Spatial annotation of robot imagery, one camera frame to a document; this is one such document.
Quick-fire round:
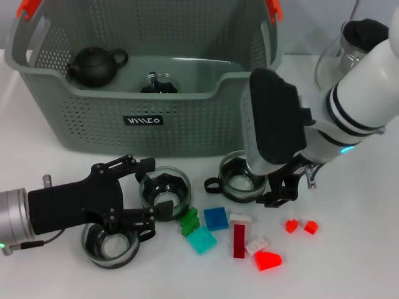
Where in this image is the glass teapot black handle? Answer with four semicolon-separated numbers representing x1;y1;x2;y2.
314;17;390;91

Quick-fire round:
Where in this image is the large red toy block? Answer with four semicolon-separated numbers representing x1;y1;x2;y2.
251;250;283;272

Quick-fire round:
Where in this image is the grey perforated storage basket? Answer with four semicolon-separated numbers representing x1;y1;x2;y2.
4;0;285;158

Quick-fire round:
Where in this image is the long white toy block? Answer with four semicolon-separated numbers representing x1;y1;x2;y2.
229;213;252;237

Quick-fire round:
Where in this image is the blue square toy block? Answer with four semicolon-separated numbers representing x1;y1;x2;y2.
203;206;230;232

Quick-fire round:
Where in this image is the dark red toy block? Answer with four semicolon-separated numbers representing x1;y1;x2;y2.
233;222;247;259

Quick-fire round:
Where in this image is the orange basket handle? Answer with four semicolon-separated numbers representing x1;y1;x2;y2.
16;0;42;20
264;0;284;24

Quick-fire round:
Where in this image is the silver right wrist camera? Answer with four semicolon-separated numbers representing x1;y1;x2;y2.
241;67;314;177

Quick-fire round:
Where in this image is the glass teacup black sleeve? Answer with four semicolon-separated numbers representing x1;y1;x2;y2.
80;217;156;270
138;70;181;93
204;150;269;203
134;166;193;222

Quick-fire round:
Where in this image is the right gripper connector cable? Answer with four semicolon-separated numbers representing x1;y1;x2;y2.
304;163;325;189

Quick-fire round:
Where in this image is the small white toy block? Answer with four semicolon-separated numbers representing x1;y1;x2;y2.
244;235;271;257

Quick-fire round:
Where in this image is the green toy block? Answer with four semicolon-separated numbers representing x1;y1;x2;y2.
179;206;201;237

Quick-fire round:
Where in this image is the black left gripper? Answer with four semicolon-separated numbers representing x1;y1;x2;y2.
27;153;174;236

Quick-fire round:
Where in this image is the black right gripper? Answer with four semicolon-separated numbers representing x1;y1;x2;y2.
257;158;310;208

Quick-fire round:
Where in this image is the teal square toy block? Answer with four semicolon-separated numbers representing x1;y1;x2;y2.
186;225;218;256

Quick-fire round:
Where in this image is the black clay teapot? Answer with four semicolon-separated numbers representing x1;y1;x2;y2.
66;46;129;88

